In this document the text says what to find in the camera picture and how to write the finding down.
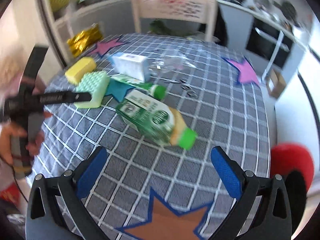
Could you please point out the black built-in oven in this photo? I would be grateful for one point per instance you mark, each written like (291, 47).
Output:
(265, 42)

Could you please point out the green wavy sponge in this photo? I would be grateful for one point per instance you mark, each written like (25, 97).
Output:
(97, 85)

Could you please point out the red round stool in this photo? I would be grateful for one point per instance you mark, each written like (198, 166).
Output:
(287, 160)

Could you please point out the small green bottle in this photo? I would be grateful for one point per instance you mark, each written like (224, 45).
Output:
(155, 91)

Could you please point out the white refrigerator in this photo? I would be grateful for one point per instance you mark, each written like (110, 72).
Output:
(300, 105)

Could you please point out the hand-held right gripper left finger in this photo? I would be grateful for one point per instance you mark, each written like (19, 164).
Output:
(92, 172)

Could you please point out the cardboard box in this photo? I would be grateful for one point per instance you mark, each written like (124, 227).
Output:
(276, 85)

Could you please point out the large green tea bottle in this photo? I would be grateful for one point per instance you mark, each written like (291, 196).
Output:
(150, 117)

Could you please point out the clear plastic bag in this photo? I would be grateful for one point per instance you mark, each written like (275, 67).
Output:
(170, 65)

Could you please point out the grey checked star tablecloth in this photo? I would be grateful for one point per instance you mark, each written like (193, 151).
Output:
(212, 105)

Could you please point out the gold foil bag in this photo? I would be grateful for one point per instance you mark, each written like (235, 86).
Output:
(82, 41)

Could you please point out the cream chair flower cutouts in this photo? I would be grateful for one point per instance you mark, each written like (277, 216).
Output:
(175, 5)

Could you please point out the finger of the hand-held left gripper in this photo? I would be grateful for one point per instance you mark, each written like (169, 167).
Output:
(65, 97)
(36, 60)

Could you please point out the person's left hand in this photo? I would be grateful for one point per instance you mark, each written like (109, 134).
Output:
(6, 142)

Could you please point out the white standing pole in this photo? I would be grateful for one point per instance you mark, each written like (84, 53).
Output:
(272, 55)

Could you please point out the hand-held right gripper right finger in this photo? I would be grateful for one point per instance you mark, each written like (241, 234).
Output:
(226, 172)

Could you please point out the white blue box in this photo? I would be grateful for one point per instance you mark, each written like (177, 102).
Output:
(130, 66)

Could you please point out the yellow sponge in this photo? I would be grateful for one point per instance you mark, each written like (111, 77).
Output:
(80, 70)

